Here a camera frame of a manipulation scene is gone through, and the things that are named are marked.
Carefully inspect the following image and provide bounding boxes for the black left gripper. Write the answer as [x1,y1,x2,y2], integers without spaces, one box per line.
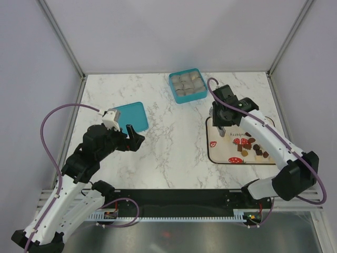
[97,123,145,160]

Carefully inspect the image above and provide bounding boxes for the metal tongs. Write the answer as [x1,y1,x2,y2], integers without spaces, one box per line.
[216,126,226,138]

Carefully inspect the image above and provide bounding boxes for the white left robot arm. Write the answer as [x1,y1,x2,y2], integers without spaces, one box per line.
[11,124,145,252]

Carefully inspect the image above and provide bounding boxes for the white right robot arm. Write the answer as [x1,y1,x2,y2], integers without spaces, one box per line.
[211,85,319,208]

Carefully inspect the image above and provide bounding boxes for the teal chocolate box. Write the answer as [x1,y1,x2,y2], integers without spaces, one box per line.
[168,68,207,104]

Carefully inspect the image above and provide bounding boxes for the teal box lid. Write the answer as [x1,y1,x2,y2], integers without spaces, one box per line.
[116,102,148,134]

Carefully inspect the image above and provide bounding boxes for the strawberry print tray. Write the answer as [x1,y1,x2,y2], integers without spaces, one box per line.
[205,117,275,165]

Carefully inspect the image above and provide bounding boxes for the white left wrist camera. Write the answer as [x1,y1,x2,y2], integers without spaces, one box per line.
[102,109,121,132]

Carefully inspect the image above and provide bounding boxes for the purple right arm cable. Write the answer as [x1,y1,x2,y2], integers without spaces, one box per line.
[206,77,328,205]

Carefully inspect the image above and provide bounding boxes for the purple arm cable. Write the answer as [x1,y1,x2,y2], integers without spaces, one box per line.
[23,102,103,251]
[206,77,328,205]

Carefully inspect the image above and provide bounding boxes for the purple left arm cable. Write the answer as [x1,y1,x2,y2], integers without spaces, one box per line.
[23,102,103,251]

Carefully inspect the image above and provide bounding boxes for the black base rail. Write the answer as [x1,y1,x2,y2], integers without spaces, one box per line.
[111,189,271,216]

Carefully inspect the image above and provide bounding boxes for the white slotted cable duct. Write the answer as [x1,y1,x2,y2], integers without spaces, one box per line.
[85,209,263,223]

